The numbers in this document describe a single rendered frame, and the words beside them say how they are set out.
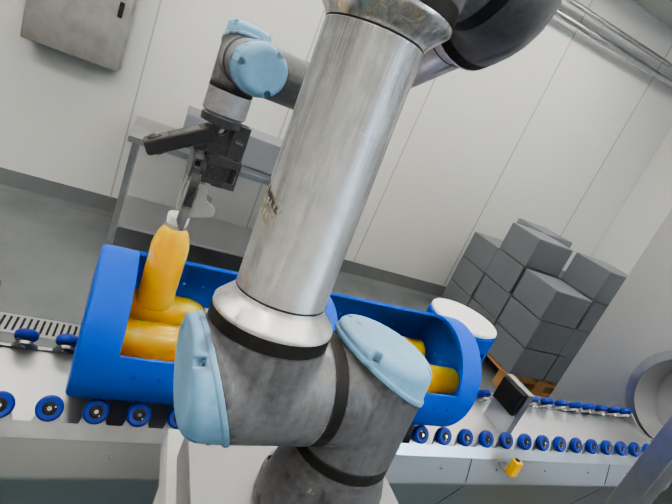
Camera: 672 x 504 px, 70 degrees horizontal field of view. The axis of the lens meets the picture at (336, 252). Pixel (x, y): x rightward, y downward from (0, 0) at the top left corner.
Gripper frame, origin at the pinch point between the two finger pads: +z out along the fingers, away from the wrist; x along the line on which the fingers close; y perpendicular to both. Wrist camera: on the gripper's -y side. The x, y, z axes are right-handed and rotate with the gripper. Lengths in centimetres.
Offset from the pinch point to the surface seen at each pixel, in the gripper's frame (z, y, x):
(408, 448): 40, 67, -11
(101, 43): 0, -39, 307
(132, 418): 37.1, 1.4, -10.5
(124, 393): 30.1, -1.5, -12.3
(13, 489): 54, -15, -12
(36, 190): 124, -61, 329
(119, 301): 13.7, -6.3, -9.3
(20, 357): 40.3, -20.0, 8.2
